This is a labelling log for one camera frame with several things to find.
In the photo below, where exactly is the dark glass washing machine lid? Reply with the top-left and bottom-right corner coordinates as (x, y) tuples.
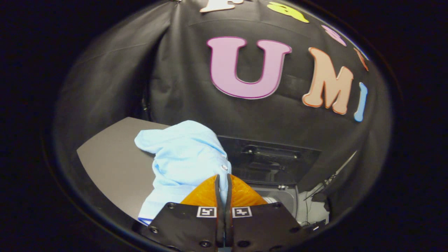
(217, 136), (322, 186)

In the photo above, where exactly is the thin light stand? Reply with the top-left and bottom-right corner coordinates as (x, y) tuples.
(304, 150), (357, 202)

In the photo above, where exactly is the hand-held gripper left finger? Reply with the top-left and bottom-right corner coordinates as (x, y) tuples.
(142, 174), (224, 251)

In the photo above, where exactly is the dark brown and beige cabinet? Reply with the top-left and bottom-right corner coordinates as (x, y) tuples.
(76, 117), (172, 221)

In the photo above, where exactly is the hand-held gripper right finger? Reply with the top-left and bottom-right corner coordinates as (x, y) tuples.
(226, 173), (308, 251)

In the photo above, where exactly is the black backdrop cloth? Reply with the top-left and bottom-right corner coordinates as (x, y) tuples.
(54, 0), (392, 224)

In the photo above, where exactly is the light blue shirt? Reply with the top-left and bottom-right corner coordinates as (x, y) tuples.
(135, 120), (232, 226)

